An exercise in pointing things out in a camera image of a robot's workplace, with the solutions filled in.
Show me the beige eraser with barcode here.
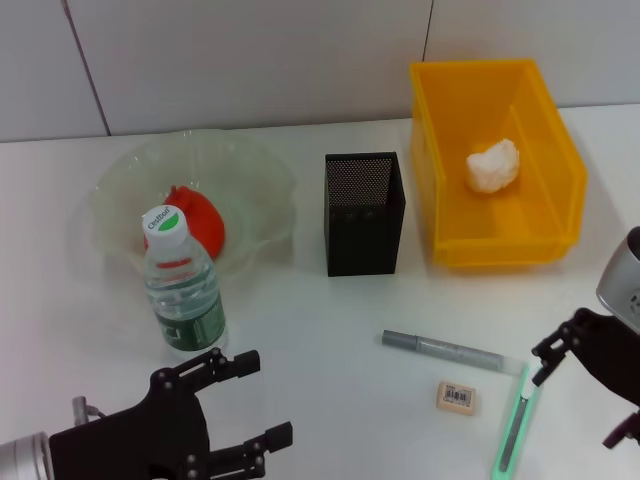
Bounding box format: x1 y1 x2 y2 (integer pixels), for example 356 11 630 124
435 380 479 415

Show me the black mesh pen holder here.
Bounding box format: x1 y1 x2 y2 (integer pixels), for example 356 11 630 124
323 151 407 278

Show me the green utility knife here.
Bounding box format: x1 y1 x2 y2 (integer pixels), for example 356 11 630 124
488 360 545 480

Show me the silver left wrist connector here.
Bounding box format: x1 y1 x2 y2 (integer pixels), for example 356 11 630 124
72 396 92 427

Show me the clear plastic water bottle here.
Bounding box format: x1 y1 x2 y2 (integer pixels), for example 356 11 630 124
142 204 228 360

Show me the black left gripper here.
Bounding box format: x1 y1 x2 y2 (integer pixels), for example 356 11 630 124
49 347 294 480

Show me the white paper ball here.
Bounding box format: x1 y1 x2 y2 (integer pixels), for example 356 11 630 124
465 138 521 195

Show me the green glass fruit plate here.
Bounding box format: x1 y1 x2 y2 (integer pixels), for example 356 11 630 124
91 129 300 287

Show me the yellow plastic bin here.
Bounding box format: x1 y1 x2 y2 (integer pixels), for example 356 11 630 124
409 57 589 270

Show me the grey marker pen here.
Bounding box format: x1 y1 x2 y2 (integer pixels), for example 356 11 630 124
382 328 525 375

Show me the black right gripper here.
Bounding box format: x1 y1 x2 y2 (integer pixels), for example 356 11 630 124
530 306 640 450

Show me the red orange toy fruit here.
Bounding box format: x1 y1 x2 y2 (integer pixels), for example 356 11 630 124
143 184 227 260

